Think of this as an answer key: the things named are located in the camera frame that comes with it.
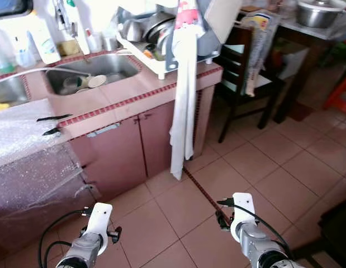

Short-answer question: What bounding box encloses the wide pink cabinet door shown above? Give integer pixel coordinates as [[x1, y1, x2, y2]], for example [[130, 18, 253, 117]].
[[69, 114, 148, 199]]

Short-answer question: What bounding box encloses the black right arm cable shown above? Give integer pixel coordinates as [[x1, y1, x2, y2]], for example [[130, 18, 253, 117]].
[[217, 199, 293, 257]]

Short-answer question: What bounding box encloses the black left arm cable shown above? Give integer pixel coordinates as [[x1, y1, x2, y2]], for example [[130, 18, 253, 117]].
[[39, 208, 92, 266]]

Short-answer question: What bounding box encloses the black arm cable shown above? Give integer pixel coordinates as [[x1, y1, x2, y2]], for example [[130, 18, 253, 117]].
[[217, 199, 293, 257], [39, 208, 92, 266]]

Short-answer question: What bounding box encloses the lidded steel pot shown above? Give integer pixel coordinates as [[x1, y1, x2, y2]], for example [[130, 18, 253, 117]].
[[296, 0, 346, 28]]

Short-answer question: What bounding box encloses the dark wooden chair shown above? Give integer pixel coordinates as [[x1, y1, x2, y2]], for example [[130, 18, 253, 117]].
[[215, 25, 285, 129]]

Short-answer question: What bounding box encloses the narrow pink cabinet door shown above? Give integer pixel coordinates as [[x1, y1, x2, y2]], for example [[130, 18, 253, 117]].
[[138, 100, 179, 179]]

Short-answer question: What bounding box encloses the green soap bottle blue cap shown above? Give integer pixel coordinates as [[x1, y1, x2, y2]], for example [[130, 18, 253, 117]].
[[0, 28, 14, 73]]

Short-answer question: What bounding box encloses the white detergent bottle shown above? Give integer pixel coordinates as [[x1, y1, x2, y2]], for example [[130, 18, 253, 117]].
[[27, 25, 61, 64]]

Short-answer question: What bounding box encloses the hanging printed plastic bag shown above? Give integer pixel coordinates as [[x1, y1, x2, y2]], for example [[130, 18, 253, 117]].
[[240, 11, 279, 98]]

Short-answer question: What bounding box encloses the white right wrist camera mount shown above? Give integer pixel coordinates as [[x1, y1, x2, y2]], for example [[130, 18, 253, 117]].
[[231, 193, 256, 242]]

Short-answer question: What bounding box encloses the white cup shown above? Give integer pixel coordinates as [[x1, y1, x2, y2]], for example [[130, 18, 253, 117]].
[[78, 74, 106, 90]]

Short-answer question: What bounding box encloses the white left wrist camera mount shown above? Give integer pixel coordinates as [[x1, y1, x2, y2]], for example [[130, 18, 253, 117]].
[[86, 203, 113, 255]]

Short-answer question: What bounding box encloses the stainless steel sink basin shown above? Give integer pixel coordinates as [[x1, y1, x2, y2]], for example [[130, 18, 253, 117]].
[[43, 53, 141, 97], [0, 75, 28, 109]]

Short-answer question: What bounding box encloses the long black tape strip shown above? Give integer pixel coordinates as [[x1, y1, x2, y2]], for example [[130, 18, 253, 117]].
[[37, 114, 73, 122]]

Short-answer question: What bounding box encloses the dark wooden table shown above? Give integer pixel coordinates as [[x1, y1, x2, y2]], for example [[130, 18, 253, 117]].
[[240, 0, 346, 123]]

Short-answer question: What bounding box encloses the black frying pan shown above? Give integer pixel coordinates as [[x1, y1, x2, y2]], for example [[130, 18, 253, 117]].
[[0, 0, 34, 20]]

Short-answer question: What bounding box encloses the red plastic stool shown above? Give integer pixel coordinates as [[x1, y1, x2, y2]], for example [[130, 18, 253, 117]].
[[324, 73, 346, 115]]

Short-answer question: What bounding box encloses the steel cooking pot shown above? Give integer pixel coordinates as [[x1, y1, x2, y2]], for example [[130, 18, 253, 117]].
[[120, 11, 176, 48]]

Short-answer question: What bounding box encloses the white dish rack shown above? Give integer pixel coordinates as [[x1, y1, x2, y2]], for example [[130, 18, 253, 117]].
[[116, 0, 243, 79]]

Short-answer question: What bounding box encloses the clear bubble wrap sheet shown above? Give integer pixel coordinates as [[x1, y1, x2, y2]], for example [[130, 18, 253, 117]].
[[0, 99, 98, 246]]

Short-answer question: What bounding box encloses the clear plastic cup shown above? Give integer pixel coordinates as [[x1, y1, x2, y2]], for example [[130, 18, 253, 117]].
[[13, 36, 36, 68]]

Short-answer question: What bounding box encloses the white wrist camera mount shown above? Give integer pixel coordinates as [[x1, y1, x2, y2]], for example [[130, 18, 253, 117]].
[[86, 203, 113, 255], [231, 193, 256, 242]]

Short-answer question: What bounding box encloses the white hanging towel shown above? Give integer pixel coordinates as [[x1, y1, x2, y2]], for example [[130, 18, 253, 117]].
[[170, 3, 204, 180]]

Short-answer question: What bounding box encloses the dark green bowl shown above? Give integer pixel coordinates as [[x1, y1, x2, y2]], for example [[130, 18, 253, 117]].
[[64, 77, 84, 94]]

